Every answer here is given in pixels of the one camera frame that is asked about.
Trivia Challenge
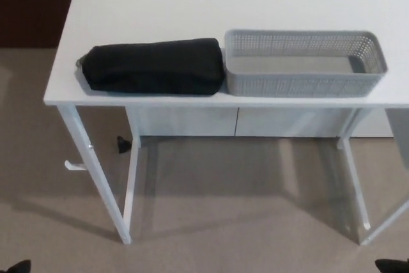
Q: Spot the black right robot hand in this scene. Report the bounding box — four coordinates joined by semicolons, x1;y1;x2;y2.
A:
374;258;409;273

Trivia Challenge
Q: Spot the black fabric pencil case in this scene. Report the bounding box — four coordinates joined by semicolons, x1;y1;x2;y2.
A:
75;37;227;97

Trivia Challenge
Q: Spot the white metal table leg frame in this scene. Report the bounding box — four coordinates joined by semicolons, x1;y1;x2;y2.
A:
59;105;143;245
337;106;409;247

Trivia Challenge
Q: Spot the grey perforated plastic basket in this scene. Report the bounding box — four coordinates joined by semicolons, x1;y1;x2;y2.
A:
224;29;389;98

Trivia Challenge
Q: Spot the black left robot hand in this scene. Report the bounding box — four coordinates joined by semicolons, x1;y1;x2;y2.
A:
0;259;32;273

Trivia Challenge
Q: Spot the small black floor object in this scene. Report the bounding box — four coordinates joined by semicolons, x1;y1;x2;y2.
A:
115;136;132;155

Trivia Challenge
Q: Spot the dark red wall panel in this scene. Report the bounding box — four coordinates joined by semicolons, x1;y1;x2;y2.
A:
0;0;84;49

